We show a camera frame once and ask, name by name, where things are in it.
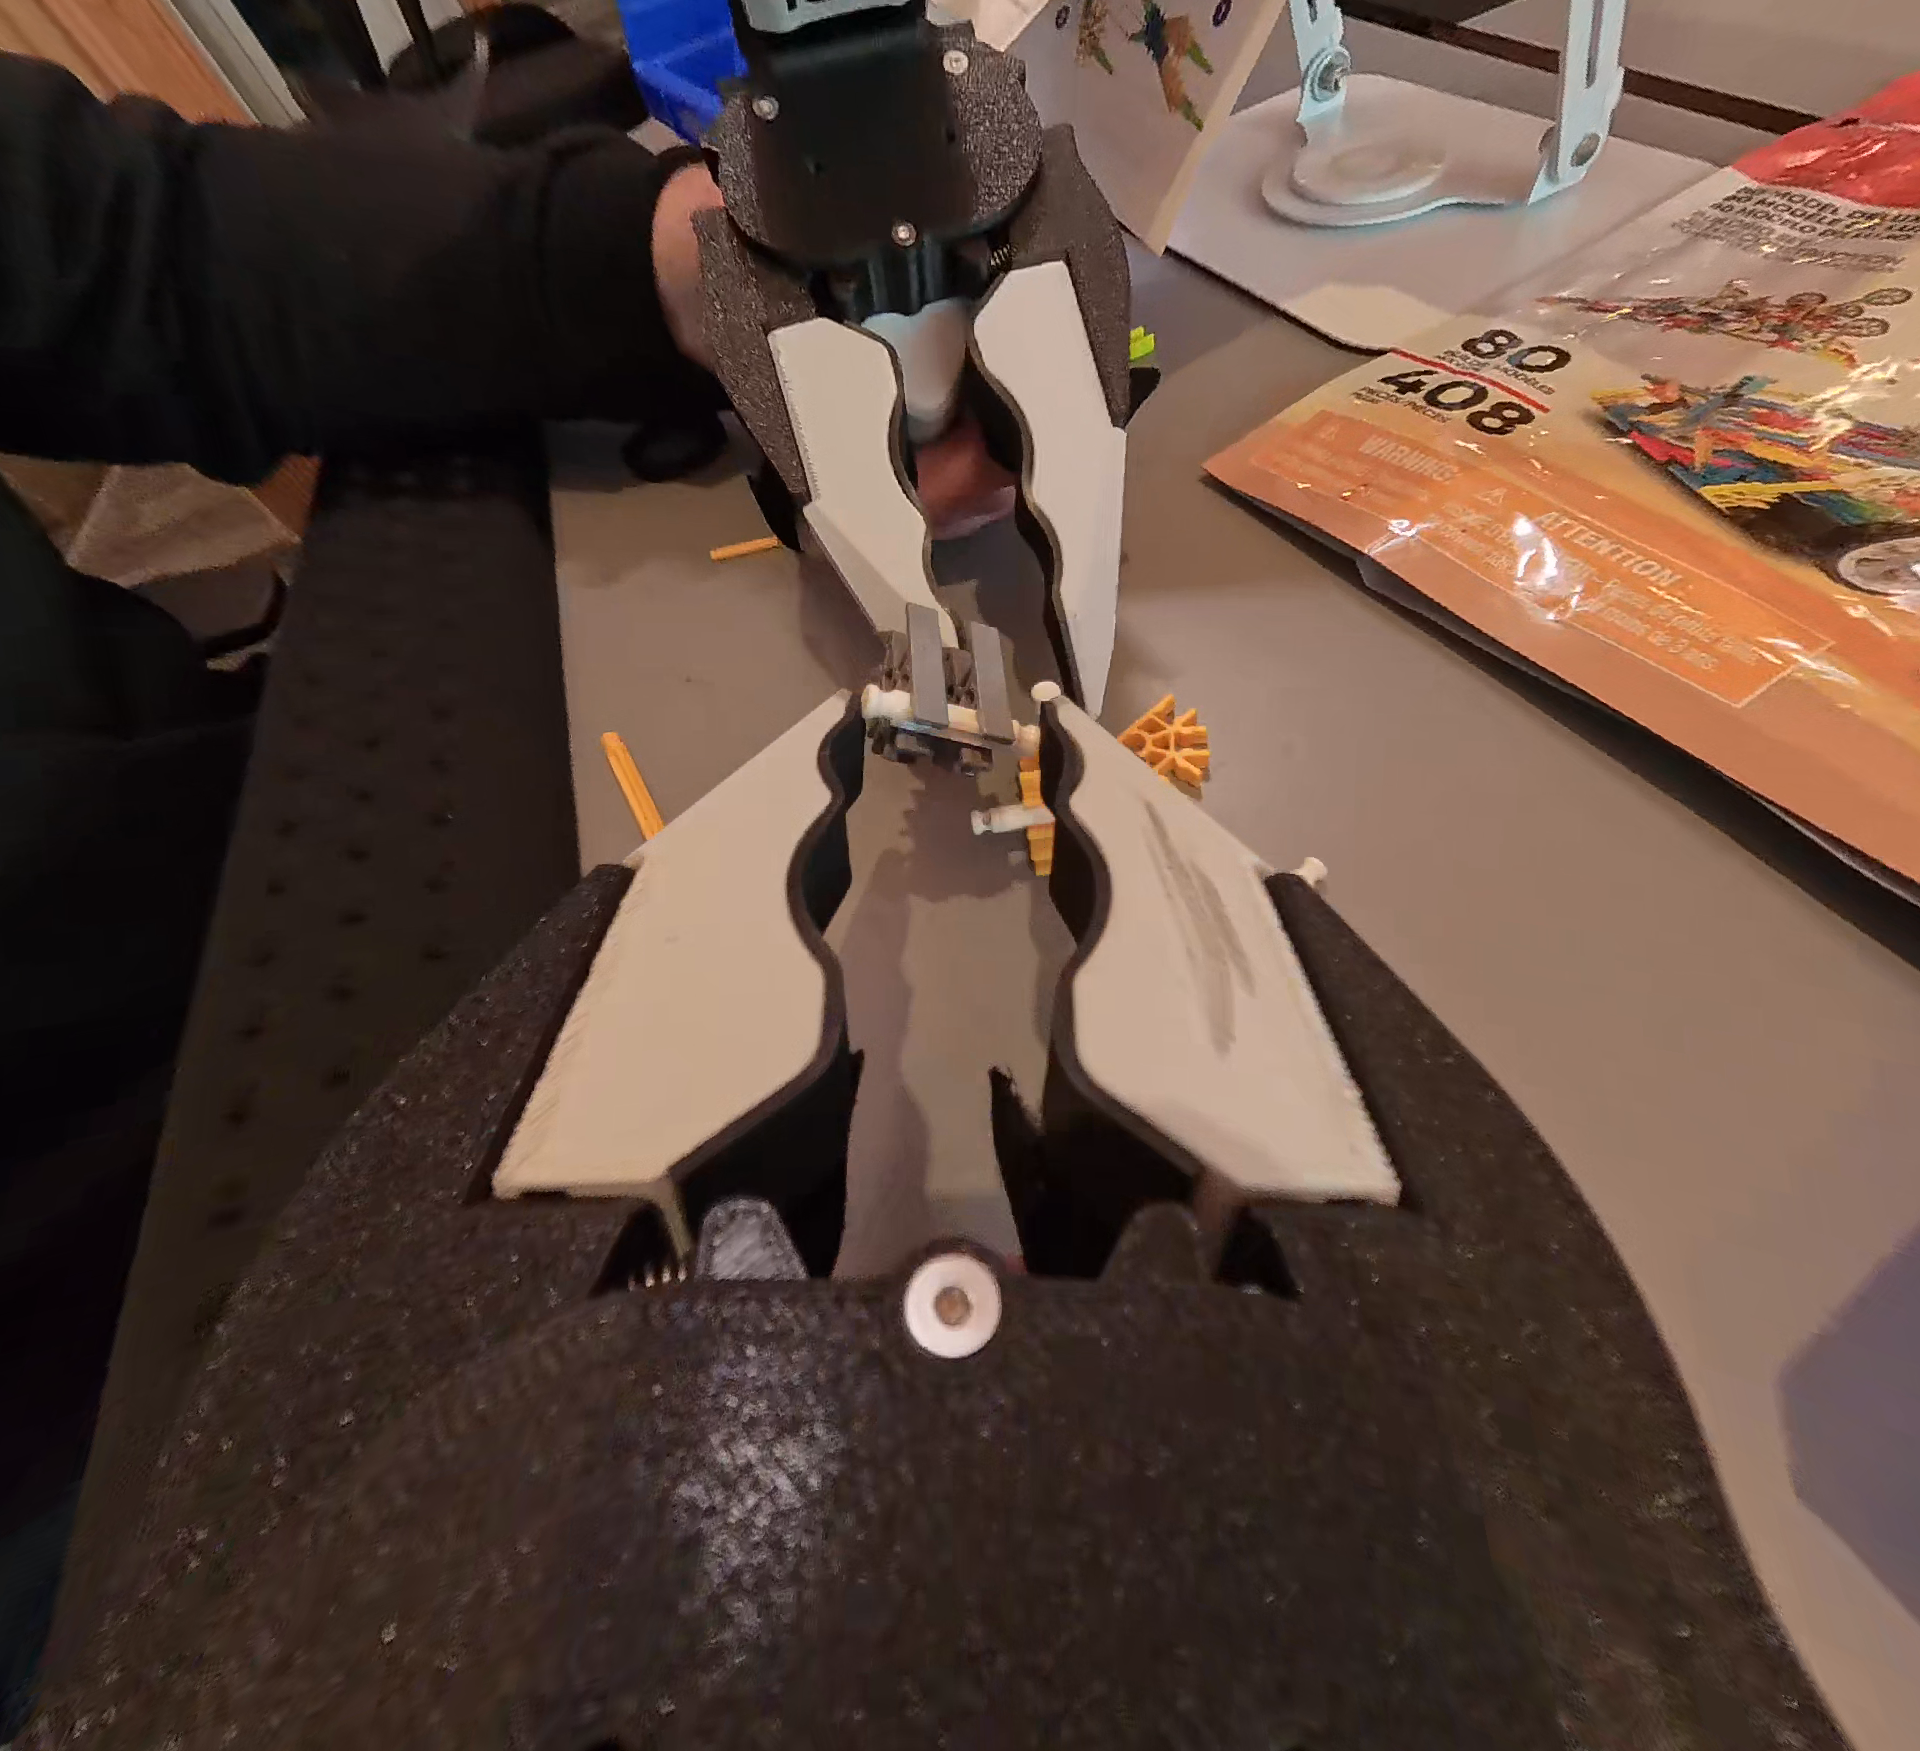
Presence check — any grey connector assembly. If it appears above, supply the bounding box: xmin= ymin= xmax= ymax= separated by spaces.
xmin=859 ymin=604 xmax=1063 ymax=778

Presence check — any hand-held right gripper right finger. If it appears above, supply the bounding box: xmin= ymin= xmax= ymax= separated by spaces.
xmin=1034 ymin=691 xmax=1405 ymax=1272

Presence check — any person's dark clothing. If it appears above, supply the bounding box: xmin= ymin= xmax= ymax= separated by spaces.
xmin=0 ymin=476 xmax=288 ymax=1484

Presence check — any person's left hand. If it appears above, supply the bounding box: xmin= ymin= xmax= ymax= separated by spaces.
xmin=649 ymin=165 xmax=1029 ymax=541

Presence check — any person's left forearm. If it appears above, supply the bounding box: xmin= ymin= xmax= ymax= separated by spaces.
xmin=0 ymin=52 xmax=721 ymax=487

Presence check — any yellow and red connector assembly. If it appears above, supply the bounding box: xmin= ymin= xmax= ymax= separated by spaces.
xmin=968 ymin=751 xmax=1059 ymax=876

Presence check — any white stand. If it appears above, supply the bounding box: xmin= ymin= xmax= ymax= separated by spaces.
xmin=1260 ymin=0 xmax=1652 ymax=229

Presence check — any instruction booklet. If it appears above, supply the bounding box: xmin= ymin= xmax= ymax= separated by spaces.
xmin=925 ymin=0 xmax=1370 ymax=254

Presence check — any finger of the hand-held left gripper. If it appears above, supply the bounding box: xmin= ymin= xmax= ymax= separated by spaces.
xmin=968 ymin=261 xmax=1130 ymax=720
xmin=769 ymin=314 xmax=953 ymax=655

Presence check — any orange toy package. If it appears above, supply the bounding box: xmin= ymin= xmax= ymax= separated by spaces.
xmin=1205 ymin=79 xmax=1920 ymax=905

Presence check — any blue plastic bin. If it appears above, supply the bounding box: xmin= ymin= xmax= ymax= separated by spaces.
xmin=606 ymin=0 xmax=752 ymax=138

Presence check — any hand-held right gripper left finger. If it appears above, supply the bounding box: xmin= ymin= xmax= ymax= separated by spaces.
xmin=489 ymin=689 xmax=873 ymax=1204

